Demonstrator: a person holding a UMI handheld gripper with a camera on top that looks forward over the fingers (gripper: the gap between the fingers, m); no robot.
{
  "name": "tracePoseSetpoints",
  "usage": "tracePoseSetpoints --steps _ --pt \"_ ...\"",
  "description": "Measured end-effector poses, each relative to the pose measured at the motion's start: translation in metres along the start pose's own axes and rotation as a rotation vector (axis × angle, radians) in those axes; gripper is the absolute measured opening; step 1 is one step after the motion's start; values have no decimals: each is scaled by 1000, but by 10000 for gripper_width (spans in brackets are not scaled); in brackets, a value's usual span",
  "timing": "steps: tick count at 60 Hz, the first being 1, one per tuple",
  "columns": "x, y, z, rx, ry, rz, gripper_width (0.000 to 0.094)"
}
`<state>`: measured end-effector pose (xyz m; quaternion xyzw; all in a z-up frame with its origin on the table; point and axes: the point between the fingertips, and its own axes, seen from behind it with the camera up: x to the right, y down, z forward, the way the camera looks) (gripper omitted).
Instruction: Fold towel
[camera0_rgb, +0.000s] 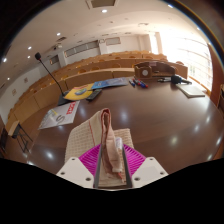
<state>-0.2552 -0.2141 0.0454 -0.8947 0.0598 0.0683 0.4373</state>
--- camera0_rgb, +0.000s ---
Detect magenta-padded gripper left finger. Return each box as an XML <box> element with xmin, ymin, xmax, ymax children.
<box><xmin>55</xmin><ymin>143</ymin><xmax>103</xmax><ymax>190</ymax></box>

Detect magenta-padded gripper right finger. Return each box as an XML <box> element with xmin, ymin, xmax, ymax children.
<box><xmin>121</xmin><ymin>143</ymin><xmax>169</xmax><ymax>189</ymax></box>

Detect beige waffle-weave towel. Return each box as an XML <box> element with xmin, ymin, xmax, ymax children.
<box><xmin>64</xmin><ymin>107</ymin><xmax>135</xmax><ymax>188</ymax></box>

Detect white printed poster sheet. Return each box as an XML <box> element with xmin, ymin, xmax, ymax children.
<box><xmin>37</xmin><ymin>100</ymin><xmax>81</xmax><ymax>131</ymax></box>

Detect small wooden-top side desk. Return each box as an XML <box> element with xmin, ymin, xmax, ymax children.
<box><xmin>7</xmin><ymin>120</ymin><xmax>34</xmax><ymax>154</ymax></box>

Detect black remote control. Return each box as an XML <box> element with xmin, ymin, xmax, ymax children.
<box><xmin>85</xmin><ymin>88</ymin><xmax>104</xmax><ymax>102</ymax></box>

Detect red marker pen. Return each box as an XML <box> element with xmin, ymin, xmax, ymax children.
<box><xmin>132</xmin><ymin>76</ymin><xmax>149</xmax><ymax>89</ymax></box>

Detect grey flat notebook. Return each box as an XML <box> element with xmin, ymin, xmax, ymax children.
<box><xmin>175</xmin><ymin>82</ymin><xmax>206</xmax><ymax>99</ymax></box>

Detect blue-grey folder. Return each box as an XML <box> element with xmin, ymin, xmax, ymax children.
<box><xmin>91</xmin><ymin>76</ymin><xmax>131</xmax><ymax>91</ymax></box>

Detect black handheld device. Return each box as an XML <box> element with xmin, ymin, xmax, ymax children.
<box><xmin>170</xmin><ymin>74</ymin><xmax>193</xmax><ymax>85</ymax></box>

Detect wooden auditorium seat rows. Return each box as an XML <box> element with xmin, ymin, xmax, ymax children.
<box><xmin>4</xmin><ymin>49</ymin><xmax>190</xmax><ymax>133</ymax></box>

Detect black desk microphone stand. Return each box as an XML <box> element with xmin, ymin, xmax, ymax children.
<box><xmin>34</xmin><ymin>51</ymin><xmax>73</xmax><ymax>107</ymax></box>

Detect ceiling projector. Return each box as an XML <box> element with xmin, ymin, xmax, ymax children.
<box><xmin>53</xmin><ymin>42</ymin><xmax>65</xmax><ymax>51</ymax></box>

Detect recessed ceiling lights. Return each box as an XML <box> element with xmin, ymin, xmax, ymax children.
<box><xmin>1</xmin><ymin>3</ymin><xmax>176</xmax><ymax>83</ymax></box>

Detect ceiling air vent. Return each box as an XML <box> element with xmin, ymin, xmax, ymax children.
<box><xmin>85</xmin><ymin>0</ymin><xmax>120</xmax><ymax>10</ymax></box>

